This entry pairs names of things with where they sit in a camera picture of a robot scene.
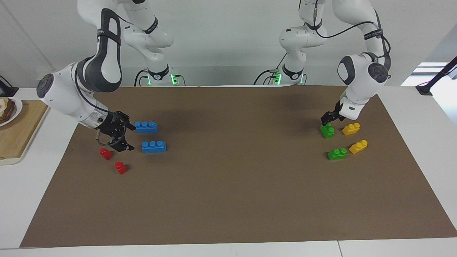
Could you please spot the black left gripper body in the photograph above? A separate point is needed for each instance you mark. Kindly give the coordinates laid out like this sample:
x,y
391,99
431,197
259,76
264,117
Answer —
x,y
337,109

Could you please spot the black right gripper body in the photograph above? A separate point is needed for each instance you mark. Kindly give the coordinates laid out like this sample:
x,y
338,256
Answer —
x,y
110,125

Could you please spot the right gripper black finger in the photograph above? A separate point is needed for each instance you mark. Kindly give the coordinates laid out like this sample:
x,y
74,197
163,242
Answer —
x,y
119,144
125,119

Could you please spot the plain green two-stud brick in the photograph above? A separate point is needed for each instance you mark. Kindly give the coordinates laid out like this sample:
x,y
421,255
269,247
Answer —
x,y
327,132

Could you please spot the blue three-stud brick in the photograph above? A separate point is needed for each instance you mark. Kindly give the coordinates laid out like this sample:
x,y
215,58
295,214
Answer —
x,y
146,128
153,147

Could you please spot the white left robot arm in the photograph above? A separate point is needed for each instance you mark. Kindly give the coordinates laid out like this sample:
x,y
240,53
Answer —
x,y
357,85

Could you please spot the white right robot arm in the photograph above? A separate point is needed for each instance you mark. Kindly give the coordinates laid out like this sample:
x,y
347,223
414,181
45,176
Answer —
x,y
64,96

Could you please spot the red one-stud brick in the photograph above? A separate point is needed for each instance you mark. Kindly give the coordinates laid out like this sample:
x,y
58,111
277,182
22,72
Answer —
x,y
121,168
106,154

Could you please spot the yellow two-stud brick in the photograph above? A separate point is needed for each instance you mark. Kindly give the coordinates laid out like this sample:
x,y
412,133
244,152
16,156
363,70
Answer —
x,y
358,147
350,130

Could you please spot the green brick with white stickers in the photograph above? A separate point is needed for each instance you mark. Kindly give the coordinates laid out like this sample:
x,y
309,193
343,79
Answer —
x,y
337,154

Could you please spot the wooden cutting board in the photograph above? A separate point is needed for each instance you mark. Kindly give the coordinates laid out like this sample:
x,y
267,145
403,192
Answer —
x,y
18,139

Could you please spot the white plate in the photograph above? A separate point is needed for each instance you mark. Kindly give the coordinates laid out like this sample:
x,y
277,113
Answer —
x,y
18,110

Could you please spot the brown toast with egg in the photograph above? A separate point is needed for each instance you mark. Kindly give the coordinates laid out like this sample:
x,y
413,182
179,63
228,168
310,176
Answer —
x,y
7,112

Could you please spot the small black device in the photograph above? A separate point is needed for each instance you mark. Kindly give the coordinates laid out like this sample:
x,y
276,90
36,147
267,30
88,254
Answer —
x,y
5,91

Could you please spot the brown paper table mat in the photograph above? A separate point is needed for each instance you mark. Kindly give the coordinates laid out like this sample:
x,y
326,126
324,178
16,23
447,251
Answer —
x,y
228,196

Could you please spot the black camera stand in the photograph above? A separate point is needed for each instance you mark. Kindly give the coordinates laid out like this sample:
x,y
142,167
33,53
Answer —
x,y
425,89

